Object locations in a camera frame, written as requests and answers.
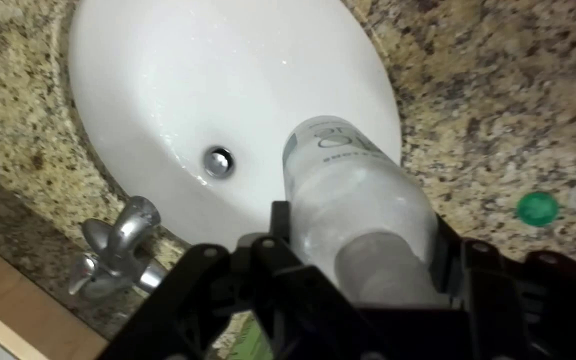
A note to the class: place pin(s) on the clear plastic bottle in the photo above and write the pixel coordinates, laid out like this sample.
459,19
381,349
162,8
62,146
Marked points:
360,206

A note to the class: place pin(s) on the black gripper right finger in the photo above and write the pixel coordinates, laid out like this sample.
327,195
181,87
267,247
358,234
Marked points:
528,306

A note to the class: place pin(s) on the chrome faucet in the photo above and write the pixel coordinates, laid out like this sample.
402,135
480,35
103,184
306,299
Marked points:
119,247

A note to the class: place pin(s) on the wood framed mirror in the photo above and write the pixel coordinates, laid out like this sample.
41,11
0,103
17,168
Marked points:
14,312

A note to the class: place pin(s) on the white oval sink basin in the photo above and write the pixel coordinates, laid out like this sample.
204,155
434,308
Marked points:
200,92

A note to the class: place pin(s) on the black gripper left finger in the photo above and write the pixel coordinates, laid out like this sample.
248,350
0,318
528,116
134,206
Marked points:
234,301

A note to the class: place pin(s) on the small green lid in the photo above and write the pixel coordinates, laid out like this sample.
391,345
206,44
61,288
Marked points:
536,209

